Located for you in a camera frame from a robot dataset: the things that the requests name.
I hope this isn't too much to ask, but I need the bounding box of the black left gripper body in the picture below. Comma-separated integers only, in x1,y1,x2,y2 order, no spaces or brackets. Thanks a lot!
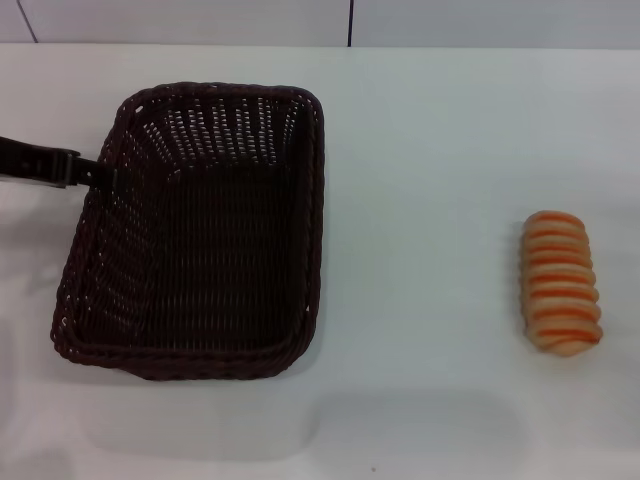
0,134,82,191

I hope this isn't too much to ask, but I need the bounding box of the dark brown wicker basket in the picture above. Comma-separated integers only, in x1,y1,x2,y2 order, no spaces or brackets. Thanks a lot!
48,82,329,383

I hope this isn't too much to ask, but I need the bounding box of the orange striped bread roll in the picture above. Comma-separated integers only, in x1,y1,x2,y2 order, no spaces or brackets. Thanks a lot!
518,210,605,358

